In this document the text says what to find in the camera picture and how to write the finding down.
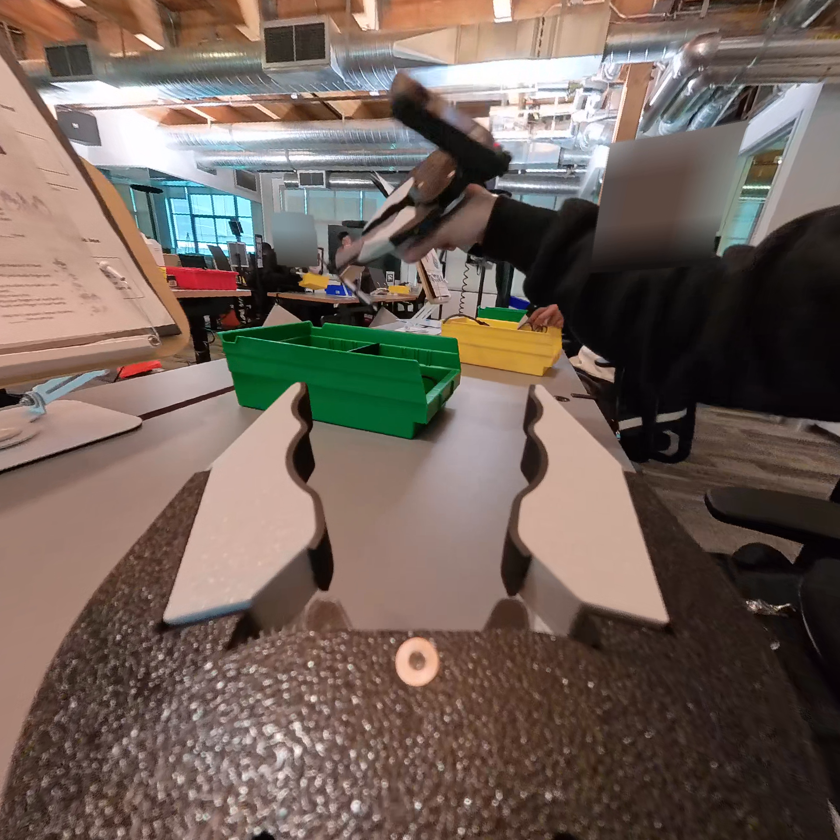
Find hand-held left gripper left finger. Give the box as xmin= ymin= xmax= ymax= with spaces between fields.
xmin=161 ymin=382 xmax=333 ymax=643

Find large yellow bin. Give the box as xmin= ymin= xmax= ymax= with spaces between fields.
xmin=441 ymin=315 xmax=564 ymax=378

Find person's right hand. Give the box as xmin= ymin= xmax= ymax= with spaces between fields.
xmin=399 ymin=186 xmax=501 ymax=265

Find black wall speaker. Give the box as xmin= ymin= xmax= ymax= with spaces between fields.
xmin=55 ymin=105 xmax=103 ymax=147

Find person's right forearm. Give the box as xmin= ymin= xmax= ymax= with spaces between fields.
xmin=482 ymin=196 xmax=840 ymax=421

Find black bag with pale stripes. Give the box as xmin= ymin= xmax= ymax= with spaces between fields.
xmin=570 ymin=341 xmax=698 ymax=465

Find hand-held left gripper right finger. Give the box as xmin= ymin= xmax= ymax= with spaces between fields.
xmin=500 ymin=384 xmax=672 ymax=637

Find green bin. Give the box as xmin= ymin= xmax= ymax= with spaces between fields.
xmin=218 ymin=320 xmax=463 ymax=440

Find red bin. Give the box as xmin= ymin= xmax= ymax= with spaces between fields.
xmin=164 ymin=265 xmax=239 ymax=291

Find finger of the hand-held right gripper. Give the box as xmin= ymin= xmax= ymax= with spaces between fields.
xmin=360 ymin=171 xmax=429 ymax=232
xmin=327 ymin=222 xmax=409 ymax=311

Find wooden document stand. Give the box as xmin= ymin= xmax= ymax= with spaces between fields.
xmin=0 ymin=26 xmax=193 ymax=475

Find black office chair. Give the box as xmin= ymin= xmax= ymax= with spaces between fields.
xmin=704 ymin=476 xmax=840 ymax=690

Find grey desk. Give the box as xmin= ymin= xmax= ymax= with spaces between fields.
xmin=0 ymin=357 xmax=637 ymax=742

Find silver ceiling air duct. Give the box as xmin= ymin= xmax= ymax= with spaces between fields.
xmin=164 ymin=118 xmax=595 ymax=175

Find instruction paper sheets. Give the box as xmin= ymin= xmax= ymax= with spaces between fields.
xmin=0 ymin=49 xmax=162 ymax=350

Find grey ceiling vent unit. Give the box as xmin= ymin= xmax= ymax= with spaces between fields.
xmin=261 ymin=16 xmax=333 ymax=71

